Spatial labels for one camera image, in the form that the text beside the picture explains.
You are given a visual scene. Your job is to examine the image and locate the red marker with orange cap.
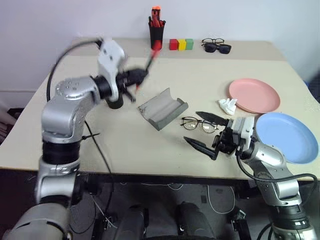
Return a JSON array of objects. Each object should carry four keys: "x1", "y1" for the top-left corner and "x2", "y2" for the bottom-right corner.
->
[{"x1": 151, "y1": 5, "x2": 161, "y2": 28}]

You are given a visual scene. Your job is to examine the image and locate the pink plate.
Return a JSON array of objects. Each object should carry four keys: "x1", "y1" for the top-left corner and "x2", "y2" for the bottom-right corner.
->
[{"x1": 227, "y1": 77, "x2": 281, "y2": 115}]

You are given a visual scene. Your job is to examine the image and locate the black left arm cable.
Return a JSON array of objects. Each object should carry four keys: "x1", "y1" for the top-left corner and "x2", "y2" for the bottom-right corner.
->
[{"x1": 46, "y1": 38, "x2": 104, "y2": 103}]

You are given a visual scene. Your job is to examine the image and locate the open grey glasses case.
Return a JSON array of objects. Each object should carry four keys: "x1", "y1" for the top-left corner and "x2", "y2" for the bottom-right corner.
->
[{"x1": 136, "y1": 87, "x2": 189, "y2": 132}]

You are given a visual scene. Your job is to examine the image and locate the thin black cable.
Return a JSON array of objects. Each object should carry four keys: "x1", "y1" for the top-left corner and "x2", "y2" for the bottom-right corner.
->
[{"x1": 84, "y1": 120, "x2": 113, "y2": 176}]

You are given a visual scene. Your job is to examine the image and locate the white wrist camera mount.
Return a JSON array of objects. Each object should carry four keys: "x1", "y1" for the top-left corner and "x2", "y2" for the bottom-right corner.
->
[
  {"x1": 96, "y1": 39, "x2": 126, "y2": 101},
  {"x1": 230, "y1": 115, "x2": 256, "y2": 151}
]

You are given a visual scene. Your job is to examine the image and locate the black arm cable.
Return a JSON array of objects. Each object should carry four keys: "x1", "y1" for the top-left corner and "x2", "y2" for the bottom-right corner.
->
[
  {"x1": 46, "y1": 38, "x2": 104, "y2": 103},
  {"x1": 235, "y1": 147, "x2": 318, "y2": 210}
]

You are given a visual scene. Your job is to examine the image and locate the dark rounded shape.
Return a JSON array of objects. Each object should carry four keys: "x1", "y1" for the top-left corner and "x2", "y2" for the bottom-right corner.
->
[
  {"x1": 116, "y1": 204, "x2": 150, "y2": 240},
  {"x1": 175, "y1": 201, "x2": 217, "y2": 240}
]

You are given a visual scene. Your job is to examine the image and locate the black-framed clear glasses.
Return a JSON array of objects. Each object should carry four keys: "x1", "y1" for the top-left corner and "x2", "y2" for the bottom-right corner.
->
[{"x1": 201, "y1": 37, "x2": 225, "y2": 46}]

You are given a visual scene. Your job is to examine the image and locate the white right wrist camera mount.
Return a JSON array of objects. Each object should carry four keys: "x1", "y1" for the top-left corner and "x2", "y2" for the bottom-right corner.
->
[{"x1": 230, "y1": 115, "x2": 256, "y2": 151}]

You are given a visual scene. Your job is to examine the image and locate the black sunglasses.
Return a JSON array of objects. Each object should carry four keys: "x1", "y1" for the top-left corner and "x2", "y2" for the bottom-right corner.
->
[{"x1": 202, "y1": 43, "x2": 232, "y2": 55}]

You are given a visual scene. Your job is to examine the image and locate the black mesh pen holder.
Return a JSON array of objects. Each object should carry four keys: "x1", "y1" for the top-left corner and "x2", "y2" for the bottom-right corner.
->
[{"x1": 148, "y1": 19, "x2": 166, "y2": 50}]

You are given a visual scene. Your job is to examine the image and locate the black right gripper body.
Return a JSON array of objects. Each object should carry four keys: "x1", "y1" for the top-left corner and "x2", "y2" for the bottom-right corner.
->
[{"x1": 212, "y1": 126, "x2": 237, "y2": 155}]

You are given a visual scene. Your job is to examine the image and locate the black marker with red ends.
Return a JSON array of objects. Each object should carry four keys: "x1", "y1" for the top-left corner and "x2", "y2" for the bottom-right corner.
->
[{"x1": 134, "y1": 50, "x2": 159, "y2": 94}]

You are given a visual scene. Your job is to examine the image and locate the white cable under table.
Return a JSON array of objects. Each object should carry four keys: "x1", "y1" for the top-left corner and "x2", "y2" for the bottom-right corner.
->
[{"x1": 206, "y1": 184, "x2": 237, "y2": 214}]

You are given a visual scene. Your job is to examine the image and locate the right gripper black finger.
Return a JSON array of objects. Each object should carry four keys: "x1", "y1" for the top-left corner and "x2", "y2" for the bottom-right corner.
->
[
  {"x1": 195, "y1": 111, "x2": 230, "y2": 127},
  {"x1": 183, "y1": 136, "x2": 219, "y2": 161}
]

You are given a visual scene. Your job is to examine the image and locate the black cable tie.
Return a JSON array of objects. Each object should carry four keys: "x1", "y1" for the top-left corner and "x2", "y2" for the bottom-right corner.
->
[{"x1": 81, "y1": 132, "x2": 101, "y2": 142}]

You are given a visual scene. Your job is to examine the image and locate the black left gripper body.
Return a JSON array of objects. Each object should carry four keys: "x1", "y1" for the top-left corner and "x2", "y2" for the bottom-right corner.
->
[{"x1": 115, "y1": 70, "x2": 135, "y2": 94}]

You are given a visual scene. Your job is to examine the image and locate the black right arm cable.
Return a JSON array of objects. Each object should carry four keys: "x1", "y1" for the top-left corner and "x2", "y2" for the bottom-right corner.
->
[{"x1": 235, "y1": 147, "x2": 318, "y2": 210}]

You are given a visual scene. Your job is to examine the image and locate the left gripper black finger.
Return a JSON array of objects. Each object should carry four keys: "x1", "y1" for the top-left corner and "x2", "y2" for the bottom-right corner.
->
[
  {"x1": 124, "y1": 86, "x2": 137, "y2": 103},
  {"x1": 129, "y1": 67, "x2": 150, "y2": 83}
]

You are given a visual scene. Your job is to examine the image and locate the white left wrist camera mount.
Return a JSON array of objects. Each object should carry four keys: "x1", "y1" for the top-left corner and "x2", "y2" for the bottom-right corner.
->
[{"x1": 96, "y1": 39, "x2": 126, "y2": 101}]

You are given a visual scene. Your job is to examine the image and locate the thin-framed clear glasses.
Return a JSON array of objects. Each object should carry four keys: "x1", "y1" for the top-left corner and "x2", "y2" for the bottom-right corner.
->
[{"x1": 180, "y1": 116, "x2": 220, "y2": 134}]

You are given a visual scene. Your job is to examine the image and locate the crumpled white tissue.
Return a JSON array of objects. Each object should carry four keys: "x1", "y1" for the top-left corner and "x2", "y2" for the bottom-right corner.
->
[{"x1": 217, "y1": 98, "x2": 238, "y2": 116}]

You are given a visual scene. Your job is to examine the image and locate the small black cup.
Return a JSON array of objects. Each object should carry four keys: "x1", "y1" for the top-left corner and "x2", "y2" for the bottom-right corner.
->
[{"x1": 107, "y1": 94, "x2": 124, "y2": 110}]

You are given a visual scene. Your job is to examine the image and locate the blue plate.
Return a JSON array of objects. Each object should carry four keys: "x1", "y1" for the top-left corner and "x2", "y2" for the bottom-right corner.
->
[{"x1": 255, "y1": 112, "x2": 319, "y2": 165}]

